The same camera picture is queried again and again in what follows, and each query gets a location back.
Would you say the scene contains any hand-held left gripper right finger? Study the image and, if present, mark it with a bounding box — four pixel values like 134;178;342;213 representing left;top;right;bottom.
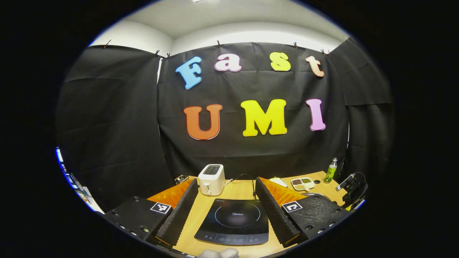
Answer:
255;177;354;248

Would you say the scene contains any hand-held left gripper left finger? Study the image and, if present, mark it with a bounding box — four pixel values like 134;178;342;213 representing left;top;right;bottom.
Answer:
102;178;199;250

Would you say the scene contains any stainless steel pot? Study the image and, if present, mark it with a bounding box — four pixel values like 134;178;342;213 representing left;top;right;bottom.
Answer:
303;192;336;205

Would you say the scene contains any black induction cooktop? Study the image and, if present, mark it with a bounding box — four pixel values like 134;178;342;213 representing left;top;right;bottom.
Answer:
194;198;269;246

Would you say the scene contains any green drink bottle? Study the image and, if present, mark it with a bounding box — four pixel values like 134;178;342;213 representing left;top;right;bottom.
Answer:
324;158;338;184

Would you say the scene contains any white divided tray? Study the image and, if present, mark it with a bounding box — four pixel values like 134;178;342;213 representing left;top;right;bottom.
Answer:
290;177;316;191

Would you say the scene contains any white toaster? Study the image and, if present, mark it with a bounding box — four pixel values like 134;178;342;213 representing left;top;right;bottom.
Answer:
198;164;226;196

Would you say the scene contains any row of black cloth clips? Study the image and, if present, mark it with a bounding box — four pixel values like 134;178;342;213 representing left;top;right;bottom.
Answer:
104;39;350;59

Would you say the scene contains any black power cable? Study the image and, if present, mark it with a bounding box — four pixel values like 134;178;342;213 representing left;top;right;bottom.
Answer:
229;174;257;200

